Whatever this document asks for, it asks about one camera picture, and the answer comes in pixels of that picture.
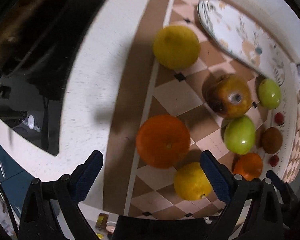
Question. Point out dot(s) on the brown kiwi-like orange fruit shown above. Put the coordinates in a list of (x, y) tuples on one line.
[(271, 140)]

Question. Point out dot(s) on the floral oval glass plate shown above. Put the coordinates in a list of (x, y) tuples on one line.
[(243, 39)]

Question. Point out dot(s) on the green apple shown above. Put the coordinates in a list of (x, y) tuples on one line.
[(239, 135), (269, 94)]

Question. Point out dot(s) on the large orange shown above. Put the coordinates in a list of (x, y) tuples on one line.
[(162, 141)]

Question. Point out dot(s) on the checkered brown table mat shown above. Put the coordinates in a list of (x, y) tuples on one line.
[(148, 89)]

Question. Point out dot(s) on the small orange tangerine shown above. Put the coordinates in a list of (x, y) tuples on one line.
[(249, 166)]

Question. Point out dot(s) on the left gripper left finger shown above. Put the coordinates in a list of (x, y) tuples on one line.
[(38, 219)]

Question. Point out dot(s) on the black gas stove top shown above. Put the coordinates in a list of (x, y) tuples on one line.
[(39, 41)]

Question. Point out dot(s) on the brownish red apple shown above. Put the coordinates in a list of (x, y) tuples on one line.
[(228, 96)]

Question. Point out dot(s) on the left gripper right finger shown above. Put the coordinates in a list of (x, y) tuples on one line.
[(264, 217)]

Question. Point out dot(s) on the red cherry tomato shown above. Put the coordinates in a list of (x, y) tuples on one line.
[(274, 160), (279, 119)]

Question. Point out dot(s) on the small yellow lemon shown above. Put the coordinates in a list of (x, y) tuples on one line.
[(191, 183)]

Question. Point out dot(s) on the large yellow citrus fruit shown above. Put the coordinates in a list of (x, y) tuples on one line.
[(176, 47)]

